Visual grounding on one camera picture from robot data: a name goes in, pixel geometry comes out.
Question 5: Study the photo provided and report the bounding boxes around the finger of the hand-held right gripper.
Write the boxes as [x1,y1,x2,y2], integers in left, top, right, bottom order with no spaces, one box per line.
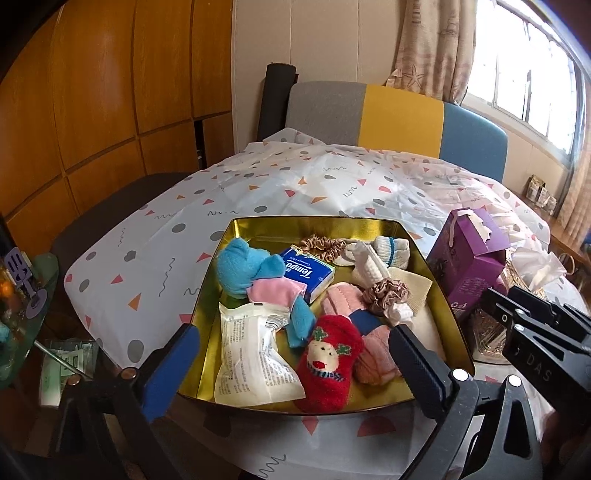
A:
[508,285,591,337]
[482,287,514,328]

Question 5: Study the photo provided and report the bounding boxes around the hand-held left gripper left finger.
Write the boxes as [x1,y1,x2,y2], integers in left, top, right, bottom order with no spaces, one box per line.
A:
[48,323,201,480]

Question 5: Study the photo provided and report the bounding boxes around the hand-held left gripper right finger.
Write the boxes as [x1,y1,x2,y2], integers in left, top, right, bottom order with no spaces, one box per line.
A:
[388,324,543,480]

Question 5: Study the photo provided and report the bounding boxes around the pink fluffy towel roll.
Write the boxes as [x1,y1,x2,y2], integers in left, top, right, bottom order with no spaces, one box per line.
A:
[321,282,402,386]

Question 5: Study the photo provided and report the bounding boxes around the taupe satin scrunchie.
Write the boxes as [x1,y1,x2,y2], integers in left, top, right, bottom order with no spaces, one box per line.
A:
[362,278,411,317]

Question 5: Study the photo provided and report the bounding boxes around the beige knit cloth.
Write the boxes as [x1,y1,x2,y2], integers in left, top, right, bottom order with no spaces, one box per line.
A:
[388,269,435,317]

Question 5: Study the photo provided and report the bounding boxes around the white plastic packet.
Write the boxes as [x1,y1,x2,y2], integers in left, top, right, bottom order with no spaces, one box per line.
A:
[213,302,306,408]

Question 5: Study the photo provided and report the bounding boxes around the red fluffy face sock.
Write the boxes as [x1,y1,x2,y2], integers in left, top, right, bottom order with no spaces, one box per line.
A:
[294,315,365,414]

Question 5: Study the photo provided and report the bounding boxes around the white ribbed sock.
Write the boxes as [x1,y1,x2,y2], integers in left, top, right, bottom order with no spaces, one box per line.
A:
[352,242,393,287]

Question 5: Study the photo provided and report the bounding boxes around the white blue knit sock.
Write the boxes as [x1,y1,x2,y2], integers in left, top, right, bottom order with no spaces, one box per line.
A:
[372,235,411,271]

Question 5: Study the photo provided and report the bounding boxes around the blue plush sock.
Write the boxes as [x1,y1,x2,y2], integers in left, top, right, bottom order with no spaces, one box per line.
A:
[217,237,315,349]

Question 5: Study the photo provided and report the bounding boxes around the pink cloth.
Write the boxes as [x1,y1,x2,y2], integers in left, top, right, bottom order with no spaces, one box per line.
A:
[246,277,308,308]

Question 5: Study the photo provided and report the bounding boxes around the blue tissue pack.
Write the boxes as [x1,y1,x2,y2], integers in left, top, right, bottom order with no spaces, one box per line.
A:
[279,246,336,303]

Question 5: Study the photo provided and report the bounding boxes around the brown satin scrunchie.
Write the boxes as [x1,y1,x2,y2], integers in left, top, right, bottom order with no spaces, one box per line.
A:
[298,234,347,264]

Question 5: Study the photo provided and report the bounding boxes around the gold metal tin tray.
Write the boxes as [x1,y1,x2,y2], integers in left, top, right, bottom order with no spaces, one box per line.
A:
[177,217,476,415]

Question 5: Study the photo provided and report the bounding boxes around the gold ornate tissue box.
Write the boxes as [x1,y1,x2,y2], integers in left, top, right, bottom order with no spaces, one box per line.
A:
[471,263,578,361]

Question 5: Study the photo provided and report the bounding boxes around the white tissue sheet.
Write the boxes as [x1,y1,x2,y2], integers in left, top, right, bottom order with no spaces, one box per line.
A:
[512,247,568,292]

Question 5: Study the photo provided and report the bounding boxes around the purple carton box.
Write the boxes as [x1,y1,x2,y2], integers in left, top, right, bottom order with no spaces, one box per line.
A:
[426,208,511,324]

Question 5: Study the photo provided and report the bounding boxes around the wooden desk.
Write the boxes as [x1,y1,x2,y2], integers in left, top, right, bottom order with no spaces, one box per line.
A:
[522,194,591,273]

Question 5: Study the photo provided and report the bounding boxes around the green white packet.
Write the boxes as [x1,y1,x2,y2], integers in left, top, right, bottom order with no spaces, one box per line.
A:
[39,339,100,409]

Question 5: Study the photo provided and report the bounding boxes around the pale print curtain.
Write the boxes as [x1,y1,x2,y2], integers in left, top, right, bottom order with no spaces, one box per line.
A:
[556,69,591,241]

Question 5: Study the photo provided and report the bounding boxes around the glass side table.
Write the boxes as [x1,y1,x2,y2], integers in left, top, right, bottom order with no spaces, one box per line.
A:
[0,251,61,393]

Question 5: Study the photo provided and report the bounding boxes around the purple ornament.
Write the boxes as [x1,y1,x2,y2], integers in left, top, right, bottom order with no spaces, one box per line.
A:
[4,247,47,319]

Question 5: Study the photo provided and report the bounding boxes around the grey yellow blue headboard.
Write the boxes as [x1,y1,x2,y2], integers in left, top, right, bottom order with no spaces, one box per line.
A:
[284,80,508,183]

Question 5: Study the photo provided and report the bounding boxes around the window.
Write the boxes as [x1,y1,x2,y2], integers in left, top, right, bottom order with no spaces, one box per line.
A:
[462,0,587,167]

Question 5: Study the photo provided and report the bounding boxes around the starfish print curtain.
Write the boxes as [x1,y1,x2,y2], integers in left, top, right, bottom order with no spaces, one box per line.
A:
[385,0,478,104]

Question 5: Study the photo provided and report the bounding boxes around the wooden wardrobe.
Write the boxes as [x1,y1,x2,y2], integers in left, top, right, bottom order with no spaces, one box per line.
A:
[0,0,234,241]

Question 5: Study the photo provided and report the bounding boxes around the black rolled mat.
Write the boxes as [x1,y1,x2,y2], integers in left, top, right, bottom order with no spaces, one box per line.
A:
[256,63,297,143]

